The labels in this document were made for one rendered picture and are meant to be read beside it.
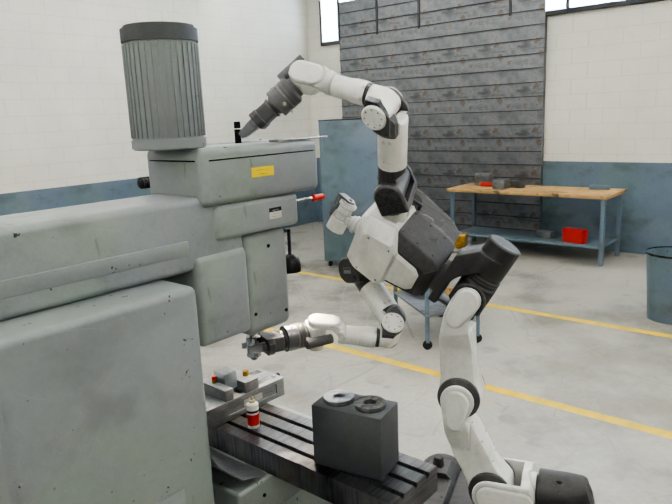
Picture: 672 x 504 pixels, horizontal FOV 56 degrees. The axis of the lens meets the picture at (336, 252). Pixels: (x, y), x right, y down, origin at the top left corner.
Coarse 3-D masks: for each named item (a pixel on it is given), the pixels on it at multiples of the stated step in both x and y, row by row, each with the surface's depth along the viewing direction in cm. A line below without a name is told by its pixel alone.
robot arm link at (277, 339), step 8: (280, 328) 214; (288, 328) 210; (296, 328) 211; (264, 336) 207; (272, 336) 208; (280, 336) 207; (288, 336) 208; (296, 336) 209; (272, 344) 204; (280, 344) 207; (288, 344) 209; (296, 344) 210; (264, 352) 208; (272, 352) 204
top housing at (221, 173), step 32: (160, 160) 178; (192, 160) 169; (224, 160) 173; (256, 160) 182; (288, 160) 192; (160, 192) 181; (192, 192) 172; (224, 192) 174; (256, 192) 183; (288, 192) 194
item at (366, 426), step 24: (312, 408) 181; (336, 408) 178; (360, 408) 175; (384, 408) 177; (336, 432) 179; (360, 432) 175; (384, 432) 174; (336, 456) 181; (360, 456) 177; (384, 456) 175
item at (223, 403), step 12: (252, 372) 236; (264, 372) 236; (204, 384) 219; (216, 384) 217; (264, 384) 225; (276, 384) 229; (216, 396) 215; (228, 396) 212; (240, 396) 216; (264, 396) 225; (276, 396) 229; (216, 408) 209; (228, 408) 213; (240, 408) 217; (216, 420) 210; (228, 420) 214
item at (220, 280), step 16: (208, 256) 174; (224, 256) 178; (240, 256) 182; (192, 272) 172; (208, 272) 174; (224, 272) 178; (240, 272) 183; (208, 288) 175; (224, 288) 179; (240, 288) 184; (208, 304) 175; (224, 304) 180; (240, 304) 184; (208, 320) 176; (224, 320) 180; (240, 320) 185; (208, 336) 176; (224, 336) 181
